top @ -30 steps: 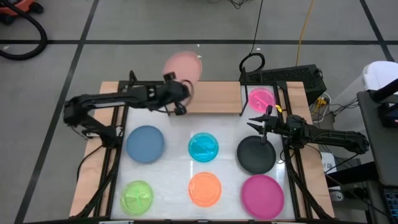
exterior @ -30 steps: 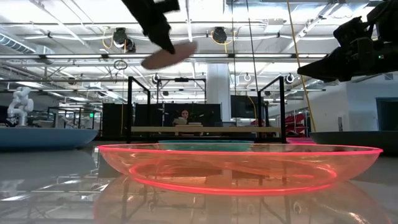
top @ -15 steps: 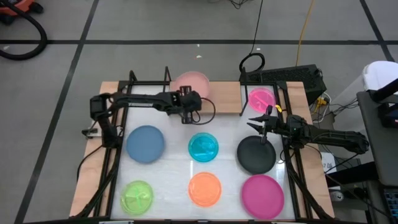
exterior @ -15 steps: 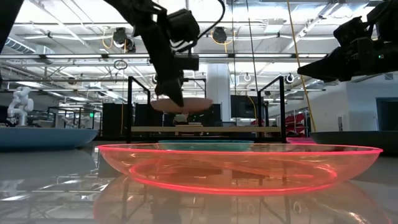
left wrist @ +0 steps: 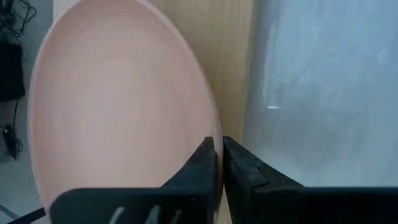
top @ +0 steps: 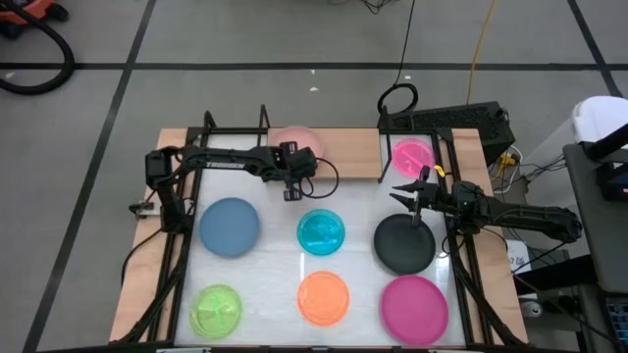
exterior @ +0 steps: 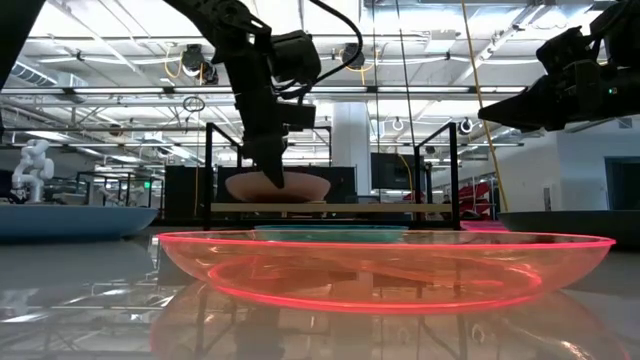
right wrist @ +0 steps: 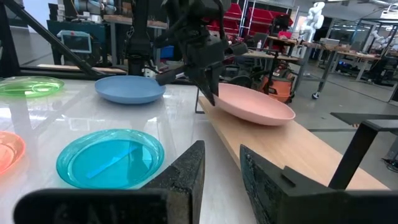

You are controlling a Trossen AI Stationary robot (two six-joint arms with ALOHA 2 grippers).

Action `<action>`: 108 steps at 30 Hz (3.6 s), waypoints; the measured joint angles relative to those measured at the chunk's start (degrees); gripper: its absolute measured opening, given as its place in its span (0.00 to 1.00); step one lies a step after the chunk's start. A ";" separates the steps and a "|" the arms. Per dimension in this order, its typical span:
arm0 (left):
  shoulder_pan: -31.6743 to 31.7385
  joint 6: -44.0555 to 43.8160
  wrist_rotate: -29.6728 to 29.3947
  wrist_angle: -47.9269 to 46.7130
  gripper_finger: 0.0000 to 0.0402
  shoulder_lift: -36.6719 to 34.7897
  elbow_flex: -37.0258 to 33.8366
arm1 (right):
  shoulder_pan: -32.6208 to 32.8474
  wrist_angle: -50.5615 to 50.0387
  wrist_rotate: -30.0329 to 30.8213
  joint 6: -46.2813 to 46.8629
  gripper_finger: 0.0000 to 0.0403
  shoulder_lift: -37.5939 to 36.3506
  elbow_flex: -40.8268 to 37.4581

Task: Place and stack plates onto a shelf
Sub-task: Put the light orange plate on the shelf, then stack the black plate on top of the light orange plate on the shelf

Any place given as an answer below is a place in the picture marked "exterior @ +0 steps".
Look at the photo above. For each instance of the red metal object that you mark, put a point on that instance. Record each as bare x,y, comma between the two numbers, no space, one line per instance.
475,197

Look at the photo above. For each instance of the dark teal door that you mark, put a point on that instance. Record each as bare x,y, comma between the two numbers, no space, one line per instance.
625,185

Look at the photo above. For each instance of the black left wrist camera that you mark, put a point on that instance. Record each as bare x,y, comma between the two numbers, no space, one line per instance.
295,57

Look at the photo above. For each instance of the teal translucent plate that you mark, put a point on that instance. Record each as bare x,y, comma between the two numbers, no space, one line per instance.
330,228

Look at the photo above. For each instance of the black background workstation frame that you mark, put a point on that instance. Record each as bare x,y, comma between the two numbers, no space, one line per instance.
120,175

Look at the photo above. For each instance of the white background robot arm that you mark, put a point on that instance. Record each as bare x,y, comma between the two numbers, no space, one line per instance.
32,170

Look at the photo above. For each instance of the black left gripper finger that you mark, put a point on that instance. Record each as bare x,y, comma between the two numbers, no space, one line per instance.
256,150
279,165

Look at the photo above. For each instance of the long ceiling light strip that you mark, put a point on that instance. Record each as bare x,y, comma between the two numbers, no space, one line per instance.
125,90

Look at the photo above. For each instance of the black background monitor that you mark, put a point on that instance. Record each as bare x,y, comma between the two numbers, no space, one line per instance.
392,170

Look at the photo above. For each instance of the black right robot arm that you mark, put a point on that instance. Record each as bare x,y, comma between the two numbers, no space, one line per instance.
620,30

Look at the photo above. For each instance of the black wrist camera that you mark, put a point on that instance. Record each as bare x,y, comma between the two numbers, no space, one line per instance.
295,57
565,50

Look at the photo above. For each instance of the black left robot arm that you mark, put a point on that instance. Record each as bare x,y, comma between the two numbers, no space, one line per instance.
215,20

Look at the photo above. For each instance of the dark grey plate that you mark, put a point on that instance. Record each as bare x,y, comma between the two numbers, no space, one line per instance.
575,225

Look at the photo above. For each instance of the orange translucent plate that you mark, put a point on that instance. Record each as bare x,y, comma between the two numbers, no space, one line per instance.
300,270

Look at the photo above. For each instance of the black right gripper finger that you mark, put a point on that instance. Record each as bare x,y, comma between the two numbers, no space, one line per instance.
510,122
525,102

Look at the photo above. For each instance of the blue opaque plate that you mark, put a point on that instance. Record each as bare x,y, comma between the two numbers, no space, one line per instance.
70,222

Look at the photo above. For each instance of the rose pink opaque plate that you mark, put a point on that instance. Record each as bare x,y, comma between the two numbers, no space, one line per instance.
310,187

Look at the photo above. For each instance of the black aluminium rig frame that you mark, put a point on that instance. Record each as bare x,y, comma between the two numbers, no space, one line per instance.
12,30

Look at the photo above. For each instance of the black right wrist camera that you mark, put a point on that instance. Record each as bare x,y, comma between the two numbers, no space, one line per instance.
565,50

